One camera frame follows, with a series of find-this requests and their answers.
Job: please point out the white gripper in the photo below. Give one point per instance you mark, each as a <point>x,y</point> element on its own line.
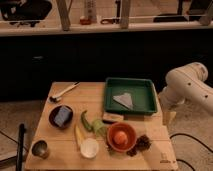
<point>168,116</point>

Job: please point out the grey towel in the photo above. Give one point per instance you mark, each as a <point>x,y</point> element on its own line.
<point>125,100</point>

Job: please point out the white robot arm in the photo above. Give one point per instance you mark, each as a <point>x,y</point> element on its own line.
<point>185,83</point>

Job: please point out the green plastic tray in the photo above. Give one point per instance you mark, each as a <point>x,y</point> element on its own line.
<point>142,93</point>

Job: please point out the orange bowl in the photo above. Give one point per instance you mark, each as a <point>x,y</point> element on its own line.
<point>131,136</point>

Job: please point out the orange fruit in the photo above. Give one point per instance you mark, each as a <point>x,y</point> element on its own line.
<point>120,137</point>

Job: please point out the wooden block brush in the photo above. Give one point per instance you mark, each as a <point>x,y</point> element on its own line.
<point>111,118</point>

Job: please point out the green leafy vegetable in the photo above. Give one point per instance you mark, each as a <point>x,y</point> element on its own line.
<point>99,128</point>

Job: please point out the green chili pepper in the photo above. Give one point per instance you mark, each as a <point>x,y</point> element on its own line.
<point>84,121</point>

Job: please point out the white small cup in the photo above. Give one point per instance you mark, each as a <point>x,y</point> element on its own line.
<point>89,148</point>

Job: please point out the yellow corn piece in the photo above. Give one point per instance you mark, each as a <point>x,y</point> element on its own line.
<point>79,136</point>

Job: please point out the blue sponge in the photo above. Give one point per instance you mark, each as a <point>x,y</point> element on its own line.
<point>62,116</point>

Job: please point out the dark round bowl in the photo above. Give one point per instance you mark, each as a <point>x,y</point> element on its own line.
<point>54,112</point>

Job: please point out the metal cup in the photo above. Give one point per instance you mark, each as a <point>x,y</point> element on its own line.
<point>40,149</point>

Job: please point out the black pole stand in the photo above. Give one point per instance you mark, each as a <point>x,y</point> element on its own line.
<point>20,147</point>

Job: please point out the black office chair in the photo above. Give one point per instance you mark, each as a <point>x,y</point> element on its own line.
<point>30,12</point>

